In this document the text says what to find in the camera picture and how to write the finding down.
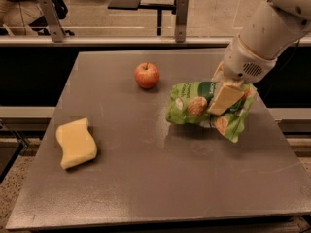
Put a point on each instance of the metal rail ledge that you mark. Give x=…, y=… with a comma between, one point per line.
x=149, y=42

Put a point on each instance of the left metal bracket post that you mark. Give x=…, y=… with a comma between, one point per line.
x=50, y=14

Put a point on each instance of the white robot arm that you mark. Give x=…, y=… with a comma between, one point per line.
x=279, y=23

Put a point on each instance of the yellow sponge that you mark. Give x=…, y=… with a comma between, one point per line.
x=77, y=144

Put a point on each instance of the middle metal bracket post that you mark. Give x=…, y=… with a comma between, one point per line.
x=181, y=20

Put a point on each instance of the red apple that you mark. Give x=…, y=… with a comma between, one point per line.
x=146, y=75

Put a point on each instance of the seated person in background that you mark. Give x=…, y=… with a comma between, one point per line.
x=17, y=15

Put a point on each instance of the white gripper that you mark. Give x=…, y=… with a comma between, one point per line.
x=243, y=62

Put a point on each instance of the green rice chip bag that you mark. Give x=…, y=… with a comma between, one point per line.
x=189, y=104

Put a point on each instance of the metal bracket post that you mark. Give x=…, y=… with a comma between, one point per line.
x=50, y=14
x=181, y=20

